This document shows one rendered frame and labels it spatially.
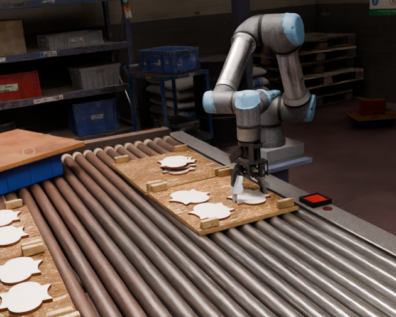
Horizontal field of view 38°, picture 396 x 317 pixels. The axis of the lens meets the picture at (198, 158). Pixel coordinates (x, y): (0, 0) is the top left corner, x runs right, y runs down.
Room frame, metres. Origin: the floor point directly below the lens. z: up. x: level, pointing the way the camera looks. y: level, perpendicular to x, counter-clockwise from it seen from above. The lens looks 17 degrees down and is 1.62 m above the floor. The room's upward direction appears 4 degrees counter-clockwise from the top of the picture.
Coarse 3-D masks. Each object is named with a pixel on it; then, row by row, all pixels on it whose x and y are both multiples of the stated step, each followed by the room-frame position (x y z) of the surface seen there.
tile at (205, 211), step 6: (198, 204) 1.75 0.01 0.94; (204, 204) 1.75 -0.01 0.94; (210, 204) 1.74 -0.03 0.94; (216, 204) 1.74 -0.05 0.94; (222, 204) 1.74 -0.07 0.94; (198, 210) 1.70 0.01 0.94; (204, 210) 1.70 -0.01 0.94; (210, 210) 1.69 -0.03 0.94; (216, 210) 1.69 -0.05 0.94; (222, 210) 1.69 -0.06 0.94; (228, 210) 1.68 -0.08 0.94; (234, 210) 1.69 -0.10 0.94; (198, 216) 1.66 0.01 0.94; (204, 216) 1.65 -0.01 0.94; (210, 216) 1.64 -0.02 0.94; (222, 216) 1.64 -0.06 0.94; (228, 216) 1.64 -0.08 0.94
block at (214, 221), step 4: (216, 216) 1.60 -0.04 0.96; (204, 220) 1.58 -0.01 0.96; (208, 220) 1.57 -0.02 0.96; (212, 220) 1.58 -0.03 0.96; (216, 220) 1.58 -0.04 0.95; (200, 224) 1.57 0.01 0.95; (204, 224) 1.57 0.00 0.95; (208, 224) 1.57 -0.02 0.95; (212, 224) 1.58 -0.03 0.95; (216, 224) 1.58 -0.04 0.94; (204, 228) 1.57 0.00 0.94
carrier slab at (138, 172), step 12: (156, 156) 2.38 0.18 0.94; (168, 156) 2.37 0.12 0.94; (192, 156) 2.34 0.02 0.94; (120, 168) 2.25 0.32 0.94; (132, 168) 2.23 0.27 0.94; (144, 168) 2.22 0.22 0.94; (156, 168) 2.21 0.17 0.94; (204, 168) 2.16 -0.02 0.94; (132, 180) 2.08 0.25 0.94; (144, 180) 2.07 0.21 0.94; (156, 180) 2.06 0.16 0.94; (168, 180) 2.05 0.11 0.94; (180, 180) 2.04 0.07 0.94; (192, 180) 2.03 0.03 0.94; (144, 192) 1.95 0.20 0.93
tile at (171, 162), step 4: (176, 156) 2.24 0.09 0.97; (160, 160) 2.20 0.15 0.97; (164, 160) 2.19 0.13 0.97; (168, 160) 2.19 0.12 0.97; (172, 160) 2.18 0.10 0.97; (176, 160) 2.18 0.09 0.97; (180, 160) 2.18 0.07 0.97; (184, 160) 2.17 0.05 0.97; (188, 160) 2.17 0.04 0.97; (164, 164) 2.14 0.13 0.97; (168, 164) 2.14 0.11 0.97; (172, 164) 2.13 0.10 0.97; (176, 164) 2.13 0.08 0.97; (180, 164) 2.13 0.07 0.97; (184, 164) 2.12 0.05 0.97; (168, 168) 2.11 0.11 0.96; (172, 168) 2.10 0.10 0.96; (176, 168) 2.10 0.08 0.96
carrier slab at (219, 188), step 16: (160, 192) 1.92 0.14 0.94; (224, 192) 1.87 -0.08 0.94; (272, 192) 1.83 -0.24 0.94; (176, 208) 1.75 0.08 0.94; (192, 208) 1.74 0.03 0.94; (240, 208) 1.71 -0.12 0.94; (256, 208) 1.70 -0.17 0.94; (272, 208) 1.69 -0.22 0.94; (288, 208) 1.69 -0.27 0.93; (192, 224) 1.61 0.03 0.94; (224, 224) 1.60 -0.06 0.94; (240, 224) 1.61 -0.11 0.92
